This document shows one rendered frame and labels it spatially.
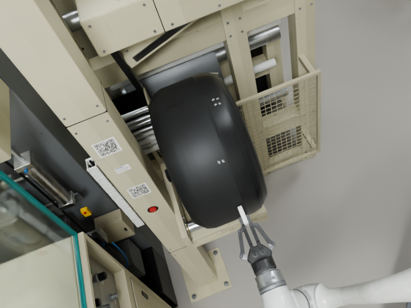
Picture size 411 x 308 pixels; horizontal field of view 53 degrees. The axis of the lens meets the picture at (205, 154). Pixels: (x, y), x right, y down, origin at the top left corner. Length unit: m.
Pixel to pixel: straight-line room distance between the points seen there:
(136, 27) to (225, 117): 0.40
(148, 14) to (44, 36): 0.42
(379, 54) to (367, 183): 1.17
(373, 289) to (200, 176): 0.60
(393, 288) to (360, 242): 1.54
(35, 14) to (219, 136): 0.65
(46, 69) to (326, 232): 2.03
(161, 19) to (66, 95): 0.42
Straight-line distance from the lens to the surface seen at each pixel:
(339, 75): 3.42
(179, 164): 1.35
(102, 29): 1.37
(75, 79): 1.14
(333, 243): 2.67
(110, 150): 1.36
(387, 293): 1.17
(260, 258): 1.40
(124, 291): 1.80
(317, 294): 1.43
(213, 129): 1.34
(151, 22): 1.39
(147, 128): 1.91
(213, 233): 1.82
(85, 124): 1.26
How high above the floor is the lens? 2.49
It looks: 54 degrees down
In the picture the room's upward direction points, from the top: 22 degrees counter-clockwise
